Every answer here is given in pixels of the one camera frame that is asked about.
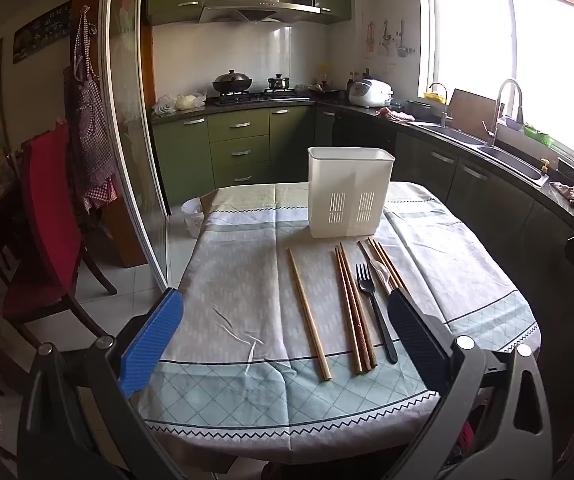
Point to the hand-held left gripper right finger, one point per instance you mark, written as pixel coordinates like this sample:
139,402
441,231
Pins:
417,340

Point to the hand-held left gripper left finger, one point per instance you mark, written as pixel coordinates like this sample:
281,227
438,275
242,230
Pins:
152,340

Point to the black plastic fork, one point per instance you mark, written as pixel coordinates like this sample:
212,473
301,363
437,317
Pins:
381,325

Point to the brown patterned wooden chopstick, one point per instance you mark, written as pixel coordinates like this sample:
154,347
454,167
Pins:
357,310
347,310

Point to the translucent white plastic spoon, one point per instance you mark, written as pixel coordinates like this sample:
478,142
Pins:
379,270

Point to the orange-brown ridged chopstick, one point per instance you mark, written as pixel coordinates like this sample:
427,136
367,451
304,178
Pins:
383,260
389,259

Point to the light bamboo chopstick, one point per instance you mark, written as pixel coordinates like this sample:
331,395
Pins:
307,310

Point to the white plastic utensil holder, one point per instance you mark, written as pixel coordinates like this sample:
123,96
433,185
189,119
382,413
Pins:
349,180

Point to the brown rag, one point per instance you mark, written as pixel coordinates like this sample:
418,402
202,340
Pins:
567,194

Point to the small brass tap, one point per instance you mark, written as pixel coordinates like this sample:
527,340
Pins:
545,164

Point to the dark green sink cabinet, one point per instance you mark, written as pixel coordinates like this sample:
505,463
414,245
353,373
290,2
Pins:
492,200

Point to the pale green patterned tablecloth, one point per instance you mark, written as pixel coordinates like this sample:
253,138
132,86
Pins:
247,285

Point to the stainless steel double sink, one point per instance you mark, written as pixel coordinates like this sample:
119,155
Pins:
509,157

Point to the green plastic tray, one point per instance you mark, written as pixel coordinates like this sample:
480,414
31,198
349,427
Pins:
537,134

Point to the white trash bin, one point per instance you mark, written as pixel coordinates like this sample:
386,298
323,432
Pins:
193,222

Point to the tall chrome faucet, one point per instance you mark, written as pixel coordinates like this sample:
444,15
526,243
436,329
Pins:
496,115

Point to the wooden cutting board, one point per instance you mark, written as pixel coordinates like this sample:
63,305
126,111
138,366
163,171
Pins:
467,110

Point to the glass sliding door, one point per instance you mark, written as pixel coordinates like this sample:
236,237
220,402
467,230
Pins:
132,160

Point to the kitchen window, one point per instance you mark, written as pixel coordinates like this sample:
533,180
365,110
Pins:
542,60

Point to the small chrome faucet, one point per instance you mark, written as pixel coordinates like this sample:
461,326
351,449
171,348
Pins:
445,107

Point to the green drawer cabinet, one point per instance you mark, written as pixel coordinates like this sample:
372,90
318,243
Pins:
239,152

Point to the yellow sponge holder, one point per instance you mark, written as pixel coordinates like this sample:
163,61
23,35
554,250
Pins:
432,95

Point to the grey pot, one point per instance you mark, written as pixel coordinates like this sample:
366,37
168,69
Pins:
419,107

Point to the checkered apron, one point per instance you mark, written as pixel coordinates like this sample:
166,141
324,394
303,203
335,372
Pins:
89,125

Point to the pink dish cloth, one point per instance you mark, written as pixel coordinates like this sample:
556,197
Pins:
394,114

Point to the white plastic bag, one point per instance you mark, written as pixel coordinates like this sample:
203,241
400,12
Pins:
163,106

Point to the white rice cooker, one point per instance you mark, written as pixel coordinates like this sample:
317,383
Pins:
369,94

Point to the black frying pan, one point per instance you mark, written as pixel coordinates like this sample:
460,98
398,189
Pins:
329,92

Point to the black gas stove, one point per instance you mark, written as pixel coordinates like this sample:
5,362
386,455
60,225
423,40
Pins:
254,96

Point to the dark sauce bottles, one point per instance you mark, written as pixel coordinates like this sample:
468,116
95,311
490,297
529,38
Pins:
358,79

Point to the black wok with lid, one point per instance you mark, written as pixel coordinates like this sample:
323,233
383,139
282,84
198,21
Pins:
232,81

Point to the hanging kitchen utensil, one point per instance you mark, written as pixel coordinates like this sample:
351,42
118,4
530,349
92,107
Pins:
385,37
402,42

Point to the dark cooking pot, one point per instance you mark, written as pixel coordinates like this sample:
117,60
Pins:
279,83

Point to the dark wall calendar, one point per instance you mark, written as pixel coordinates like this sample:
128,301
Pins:
42,35

